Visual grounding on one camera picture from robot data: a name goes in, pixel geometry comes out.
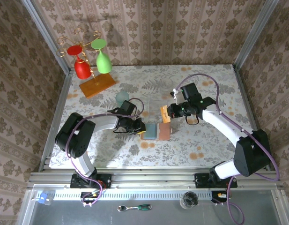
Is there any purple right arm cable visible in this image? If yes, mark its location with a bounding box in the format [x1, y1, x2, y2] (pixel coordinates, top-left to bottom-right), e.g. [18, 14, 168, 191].
[173, 74, 281, 225]

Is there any red wine glass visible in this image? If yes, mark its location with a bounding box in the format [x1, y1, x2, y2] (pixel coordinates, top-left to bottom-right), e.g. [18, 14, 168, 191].
[67, 45, 92, 79]

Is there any frosted teal glass cup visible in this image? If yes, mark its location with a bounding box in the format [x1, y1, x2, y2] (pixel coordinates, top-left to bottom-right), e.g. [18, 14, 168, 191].
[115, 91, 131, 106]

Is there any blue plastic connector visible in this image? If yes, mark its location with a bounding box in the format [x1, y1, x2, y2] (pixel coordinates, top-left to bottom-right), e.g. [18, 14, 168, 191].
[37, 193, 53, 206]

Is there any white slotted cable duct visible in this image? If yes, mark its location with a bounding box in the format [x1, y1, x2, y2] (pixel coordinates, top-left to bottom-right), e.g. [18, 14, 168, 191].
[36, 190, 215, 201]

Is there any grey metal sheet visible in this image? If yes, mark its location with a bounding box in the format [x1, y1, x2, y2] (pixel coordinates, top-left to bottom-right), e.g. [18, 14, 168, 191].
[27, 199, 282, 225]

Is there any green-handled wrench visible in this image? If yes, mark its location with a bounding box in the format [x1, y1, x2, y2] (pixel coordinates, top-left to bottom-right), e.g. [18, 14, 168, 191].
[117, 204, 152, 213]

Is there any green wine glass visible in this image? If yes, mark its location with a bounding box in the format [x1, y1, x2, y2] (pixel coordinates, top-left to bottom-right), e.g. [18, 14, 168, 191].
[90, 38, 113, 74]

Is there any floral tablecloth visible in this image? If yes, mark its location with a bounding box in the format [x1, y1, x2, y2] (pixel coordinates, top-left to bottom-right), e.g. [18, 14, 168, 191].
[48, 64, 264, 169]

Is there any aluminium frame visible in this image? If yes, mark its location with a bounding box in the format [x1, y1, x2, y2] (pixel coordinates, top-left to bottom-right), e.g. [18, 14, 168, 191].
[16, 0, 287, 225]

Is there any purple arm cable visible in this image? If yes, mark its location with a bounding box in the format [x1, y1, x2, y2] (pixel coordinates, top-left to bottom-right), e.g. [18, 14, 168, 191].
[64, 97, 145, 207]
[173, 74, 281, 225]

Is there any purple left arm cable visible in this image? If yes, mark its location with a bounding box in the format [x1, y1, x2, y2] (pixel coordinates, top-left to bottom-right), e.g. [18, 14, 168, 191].
[64, 97, 145, 207]

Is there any clear glass jar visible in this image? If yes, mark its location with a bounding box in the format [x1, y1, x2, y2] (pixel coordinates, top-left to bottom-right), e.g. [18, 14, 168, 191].
[179, 191, 200, 210]

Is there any black cable connector block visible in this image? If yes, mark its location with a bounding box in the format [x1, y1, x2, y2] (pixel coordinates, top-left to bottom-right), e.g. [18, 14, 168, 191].
[80, 191, 100, 204]
[211, 191, 229, 204]

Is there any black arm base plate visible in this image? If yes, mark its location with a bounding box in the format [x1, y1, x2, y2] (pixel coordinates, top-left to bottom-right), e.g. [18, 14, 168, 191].
[70, 173, 112, 189]
[194, 172, 238, 189]

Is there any clear glass tumbler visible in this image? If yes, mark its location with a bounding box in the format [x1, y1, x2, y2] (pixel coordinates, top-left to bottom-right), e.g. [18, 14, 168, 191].
[159, 77, 174, 95]

